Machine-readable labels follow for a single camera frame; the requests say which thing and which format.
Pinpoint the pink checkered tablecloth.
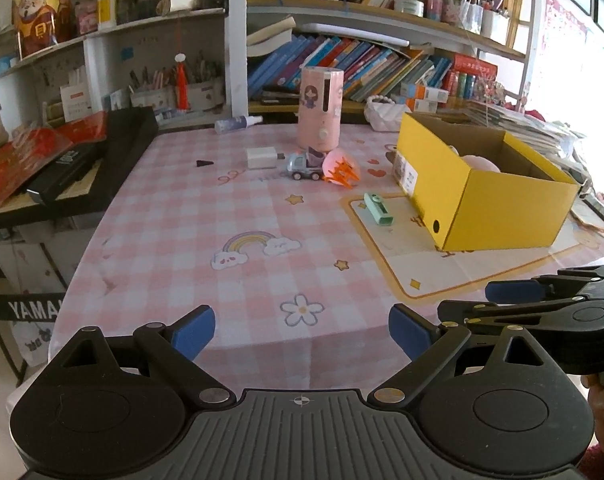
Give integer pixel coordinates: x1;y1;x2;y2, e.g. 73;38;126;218
49;122;604;396

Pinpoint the white charger block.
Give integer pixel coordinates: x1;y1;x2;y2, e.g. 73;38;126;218
247;147;285;171

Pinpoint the white faceted bag pearl handle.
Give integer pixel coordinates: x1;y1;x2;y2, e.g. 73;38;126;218
365;94;413;133

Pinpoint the black keyboard stand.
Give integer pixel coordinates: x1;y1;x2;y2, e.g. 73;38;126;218
0;232;68;386

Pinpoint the white wooden bookshelf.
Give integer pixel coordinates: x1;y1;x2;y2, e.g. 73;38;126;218
0;0;542;126

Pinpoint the bunch of pens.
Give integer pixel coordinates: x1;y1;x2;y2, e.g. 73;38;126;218
129;55;225;88

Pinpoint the white card box red stripe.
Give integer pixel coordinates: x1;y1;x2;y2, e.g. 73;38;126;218
59;82;94;123

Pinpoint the black flat box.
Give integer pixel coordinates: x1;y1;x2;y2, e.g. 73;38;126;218
27;142;108;206

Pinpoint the pink patterned box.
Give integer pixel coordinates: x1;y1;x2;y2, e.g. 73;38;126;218
77;2;99;33

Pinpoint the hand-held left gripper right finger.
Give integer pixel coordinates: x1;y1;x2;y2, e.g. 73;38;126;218
368;303;565;409

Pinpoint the pink wall poster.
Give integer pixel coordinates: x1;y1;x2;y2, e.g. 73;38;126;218
542;0;590;106

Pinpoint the white bottle yellow label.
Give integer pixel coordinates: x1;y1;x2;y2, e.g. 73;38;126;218
97;0;118;31

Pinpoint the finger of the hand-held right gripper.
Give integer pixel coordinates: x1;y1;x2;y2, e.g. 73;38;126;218
486;264;604;306
437;294;582;333

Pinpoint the fortune god paper lantern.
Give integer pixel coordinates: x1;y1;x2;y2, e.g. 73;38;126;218
12;0;75;58

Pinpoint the small clear spray bottle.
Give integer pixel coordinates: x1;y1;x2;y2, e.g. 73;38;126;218
214;115;263;134

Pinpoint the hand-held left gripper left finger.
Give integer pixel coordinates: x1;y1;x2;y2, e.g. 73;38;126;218
44;304;237;409

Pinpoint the white pen cup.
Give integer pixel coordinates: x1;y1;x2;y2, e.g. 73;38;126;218
480;7;510;43

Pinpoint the white long tube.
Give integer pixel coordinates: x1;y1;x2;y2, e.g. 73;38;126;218
299;22;413;48

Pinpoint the red patterned paper bag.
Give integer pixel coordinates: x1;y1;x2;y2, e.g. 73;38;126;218
0;111;108;216

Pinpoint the pink cylinder humidifier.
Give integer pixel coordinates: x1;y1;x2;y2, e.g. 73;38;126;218
297;66;345;152

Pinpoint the black slim device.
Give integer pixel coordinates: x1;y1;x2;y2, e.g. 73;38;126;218
584;192;604;236

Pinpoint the folded beige book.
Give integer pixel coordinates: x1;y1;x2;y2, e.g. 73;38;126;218
246;16;297;58

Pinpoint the grey toy truck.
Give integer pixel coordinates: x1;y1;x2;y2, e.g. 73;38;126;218
287;146;325;182

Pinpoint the stack of magazines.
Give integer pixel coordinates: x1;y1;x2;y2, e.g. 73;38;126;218
464;100;590;173

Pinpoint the colourful figurine ornament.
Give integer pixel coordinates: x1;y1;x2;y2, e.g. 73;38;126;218
474;77;505;106

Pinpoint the mint green stapler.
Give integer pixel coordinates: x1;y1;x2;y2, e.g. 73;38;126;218
363;192;395;227

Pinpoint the black electronic keyboard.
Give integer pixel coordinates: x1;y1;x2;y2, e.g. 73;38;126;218
0;106;159;233

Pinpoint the row of leaning books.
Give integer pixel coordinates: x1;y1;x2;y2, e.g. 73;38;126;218
247;32;455;103

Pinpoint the yellow cardboard box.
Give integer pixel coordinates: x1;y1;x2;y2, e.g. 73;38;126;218
393;111;581;252

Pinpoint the pink plush pig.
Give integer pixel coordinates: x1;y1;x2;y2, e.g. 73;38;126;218
451;144;503;174

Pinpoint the red tassel ornament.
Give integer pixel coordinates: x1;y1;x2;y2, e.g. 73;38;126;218
174;52;190;111

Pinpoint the red gift box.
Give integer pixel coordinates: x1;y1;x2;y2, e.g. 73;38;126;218
444;52;497;101

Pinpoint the white pen organiser box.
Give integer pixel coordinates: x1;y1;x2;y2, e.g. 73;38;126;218
129;82;225;115

